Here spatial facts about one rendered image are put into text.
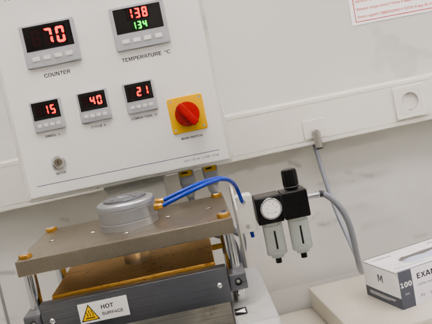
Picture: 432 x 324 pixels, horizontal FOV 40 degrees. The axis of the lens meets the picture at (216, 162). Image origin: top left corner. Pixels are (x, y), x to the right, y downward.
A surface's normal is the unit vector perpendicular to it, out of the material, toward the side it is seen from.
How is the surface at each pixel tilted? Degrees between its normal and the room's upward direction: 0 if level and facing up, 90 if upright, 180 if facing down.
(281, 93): 90
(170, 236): 90
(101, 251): 90
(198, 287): 90
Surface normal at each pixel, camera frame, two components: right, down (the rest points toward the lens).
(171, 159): 0.06, 0.11
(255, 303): -0.19, -0.97
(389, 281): -0.93, 0.20
